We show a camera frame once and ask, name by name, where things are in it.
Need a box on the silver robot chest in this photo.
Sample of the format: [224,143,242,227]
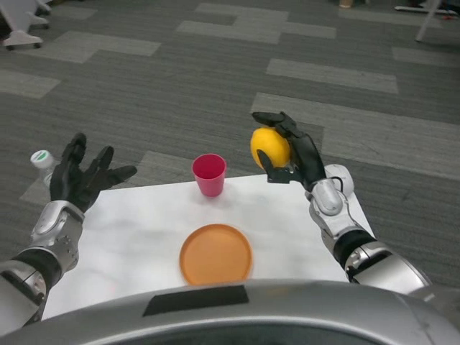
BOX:
[0,277,460,345]

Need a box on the orange plastic plate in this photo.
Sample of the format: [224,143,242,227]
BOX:
[179,224,254,287]

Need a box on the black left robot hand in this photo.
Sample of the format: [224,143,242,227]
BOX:
[49,132,138,213]

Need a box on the clear plastic water bottle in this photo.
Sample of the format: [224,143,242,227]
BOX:
[29,149,58,188]

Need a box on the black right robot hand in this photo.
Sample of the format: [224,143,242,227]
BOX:
[251,111,327,192]

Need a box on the white table leg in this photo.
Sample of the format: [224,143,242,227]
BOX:
[415,0,441,42]

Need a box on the white rolling stand base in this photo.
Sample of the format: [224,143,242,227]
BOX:
[0,0,53,51]

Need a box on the pink plastic cup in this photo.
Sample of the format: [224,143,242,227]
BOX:
[191,153,227,198]

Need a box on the yellow lemon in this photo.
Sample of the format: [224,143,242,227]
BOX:
[250,125,291,170]

